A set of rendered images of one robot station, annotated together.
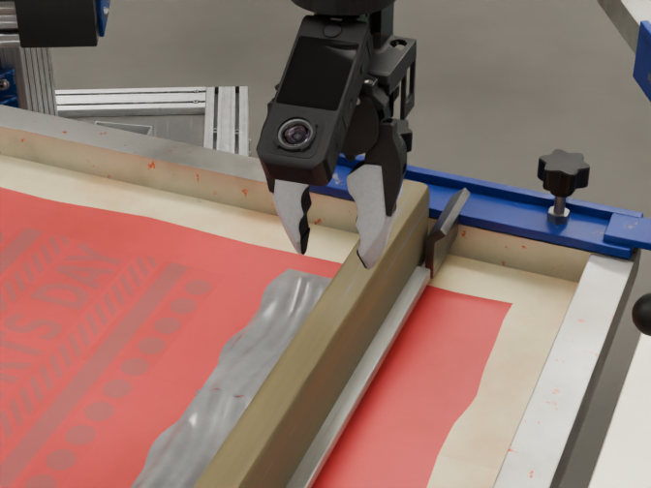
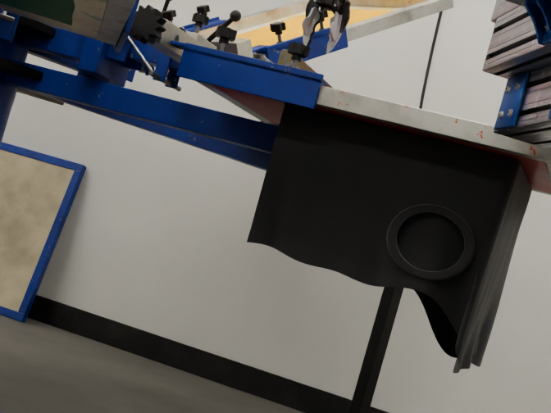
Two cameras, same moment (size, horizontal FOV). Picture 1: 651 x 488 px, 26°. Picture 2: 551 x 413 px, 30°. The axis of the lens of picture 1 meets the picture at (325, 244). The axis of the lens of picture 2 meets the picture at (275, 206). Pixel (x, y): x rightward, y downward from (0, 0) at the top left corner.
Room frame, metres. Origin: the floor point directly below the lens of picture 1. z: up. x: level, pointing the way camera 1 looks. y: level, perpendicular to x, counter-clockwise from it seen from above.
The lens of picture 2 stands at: (3.12, -0.14, 0.69)
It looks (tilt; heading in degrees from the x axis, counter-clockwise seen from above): 1 degrees up; 176
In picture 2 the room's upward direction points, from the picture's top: 16 degrees clockwise
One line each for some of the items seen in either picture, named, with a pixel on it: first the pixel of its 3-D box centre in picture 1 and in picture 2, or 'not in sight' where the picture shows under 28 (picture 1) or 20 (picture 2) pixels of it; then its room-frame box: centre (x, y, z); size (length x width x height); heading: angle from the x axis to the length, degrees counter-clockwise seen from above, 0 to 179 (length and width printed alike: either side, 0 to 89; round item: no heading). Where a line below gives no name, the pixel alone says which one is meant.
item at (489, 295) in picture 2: not in sight; (492, 272); (1.00, 0.47, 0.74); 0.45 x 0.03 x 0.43; 158
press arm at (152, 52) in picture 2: not in sight; (169, 57); (0.69, -0.33, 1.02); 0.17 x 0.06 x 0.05; 68
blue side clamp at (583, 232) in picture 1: (469, 225); (252, 77); (1.06, -0.13, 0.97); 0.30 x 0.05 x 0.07; 68
